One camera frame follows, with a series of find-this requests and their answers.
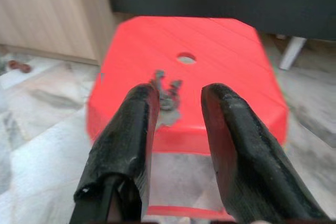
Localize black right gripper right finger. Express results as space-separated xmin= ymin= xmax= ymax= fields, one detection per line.
xmin=201 ymin=82 xmax=332 ymax=224

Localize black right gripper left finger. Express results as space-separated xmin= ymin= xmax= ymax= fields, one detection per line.
xmin=68 ymin=83 xmax=161 ymax=224

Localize bunch of keys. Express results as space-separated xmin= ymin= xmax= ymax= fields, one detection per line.
xmin=149 ymin=69 xmax=184 ymax=127

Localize white cabinet leg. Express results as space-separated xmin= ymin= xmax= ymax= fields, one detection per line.
xmin=278 ymin=36 xmax=307 ymax=70

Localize red plastic stool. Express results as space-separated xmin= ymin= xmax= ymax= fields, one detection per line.
xmin=88 ymin=15 xmax=289 ymax=222

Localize small brown floor object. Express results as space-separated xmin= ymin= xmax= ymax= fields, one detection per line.
xmin=7 ymin=60 xmax=32 ymax=74

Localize beige wooden cabinet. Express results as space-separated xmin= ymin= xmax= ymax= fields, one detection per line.
xmin=0 ymin=0 xmax=116 ymax=66

